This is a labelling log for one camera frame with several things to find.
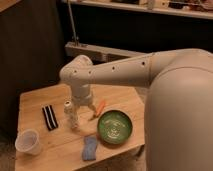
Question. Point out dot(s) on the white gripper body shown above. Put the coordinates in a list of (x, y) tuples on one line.
[(81, 94)]

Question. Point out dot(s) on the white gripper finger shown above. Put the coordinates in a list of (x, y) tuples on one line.
[(76, 108), (93, 108)]

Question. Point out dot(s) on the clear plastic bottle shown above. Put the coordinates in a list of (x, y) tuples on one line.
[(72, 119)]

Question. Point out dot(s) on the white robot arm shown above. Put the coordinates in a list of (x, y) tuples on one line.
[(178, 116)]

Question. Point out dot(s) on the orange carrot toy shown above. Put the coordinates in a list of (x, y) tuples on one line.
[(98, 110)]

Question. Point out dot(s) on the wooden table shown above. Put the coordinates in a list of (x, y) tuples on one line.
[(61, 147)]

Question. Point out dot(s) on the black white striped cloth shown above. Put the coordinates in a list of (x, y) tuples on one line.
[(50, 118)]

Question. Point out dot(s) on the green bowl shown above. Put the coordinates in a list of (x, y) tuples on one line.
[(114, 127)]

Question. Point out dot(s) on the blue sponge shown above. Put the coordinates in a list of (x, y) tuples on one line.
[(89, 150)]

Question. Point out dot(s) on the metal pole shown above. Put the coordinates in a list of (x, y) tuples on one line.
[(75, 37)]

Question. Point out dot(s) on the clear plastic cup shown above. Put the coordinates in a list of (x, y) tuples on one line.
[(28, 142)]

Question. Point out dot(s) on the wooden shelf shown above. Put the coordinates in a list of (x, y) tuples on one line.
[(202, 9)]

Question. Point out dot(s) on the metal beam rail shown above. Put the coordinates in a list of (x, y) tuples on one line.
[(99, 53)]

